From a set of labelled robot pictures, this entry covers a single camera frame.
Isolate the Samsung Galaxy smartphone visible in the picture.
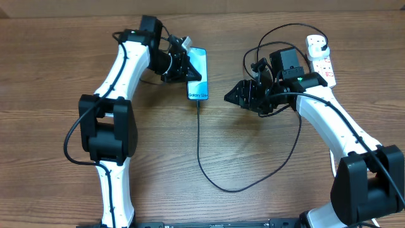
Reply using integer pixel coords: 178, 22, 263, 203
187, 47, 209, 101

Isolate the black USB charging cable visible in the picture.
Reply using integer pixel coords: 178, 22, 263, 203
196, 23, 329, 193

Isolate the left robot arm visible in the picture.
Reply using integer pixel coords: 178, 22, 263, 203
77, 15, 206, 227

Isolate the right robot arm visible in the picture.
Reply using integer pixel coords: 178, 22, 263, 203
224, 47, 404, 227

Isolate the white charger plug adapter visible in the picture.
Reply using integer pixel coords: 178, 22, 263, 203
307, 44, 330, 61

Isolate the white power strip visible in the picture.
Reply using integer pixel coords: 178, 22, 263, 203
306, 35, 336, 88

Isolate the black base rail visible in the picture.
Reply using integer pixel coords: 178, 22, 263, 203
130, 218, 305, 228

